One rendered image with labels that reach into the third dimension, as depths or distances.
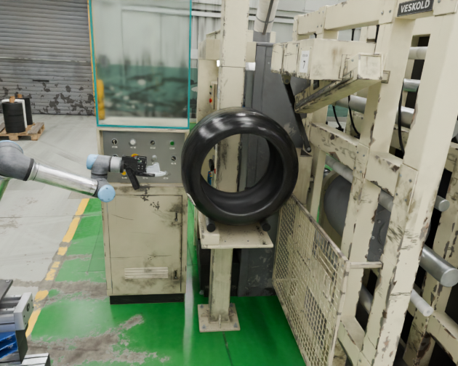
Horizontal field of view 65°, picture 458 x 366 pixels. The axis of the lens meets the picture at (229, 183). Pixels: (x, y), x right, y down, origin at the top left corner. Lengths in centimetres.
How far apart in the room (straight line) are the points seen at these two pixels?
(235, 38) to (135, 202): 116
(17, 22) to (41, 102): 196
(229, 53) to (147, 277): 159
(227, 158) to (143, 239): 84
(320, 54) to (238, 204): 96
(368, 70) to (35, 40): 1009
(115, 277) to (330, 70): 193
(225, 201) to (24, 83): 953
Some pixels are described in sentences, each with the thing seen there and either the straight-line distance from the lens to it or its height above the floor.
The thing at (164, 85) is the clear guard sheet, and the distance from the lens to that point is 224.
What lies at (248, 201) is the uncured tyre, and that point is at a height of 94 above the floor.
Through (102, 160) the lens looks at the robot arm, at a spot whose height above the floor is 122.
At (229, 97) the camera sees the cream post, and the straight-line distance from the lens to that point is 200.
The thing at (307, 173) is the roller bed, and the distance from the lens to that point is 213.
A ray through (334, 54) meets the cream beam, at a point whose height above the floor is 173.
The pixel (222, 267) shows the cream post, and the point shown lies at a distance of 236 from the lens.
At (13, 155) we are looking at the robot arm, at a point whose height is 130.
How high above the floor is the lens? 169
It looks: 19 degrees down
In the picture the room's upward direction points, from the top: 3 degrees clockwise
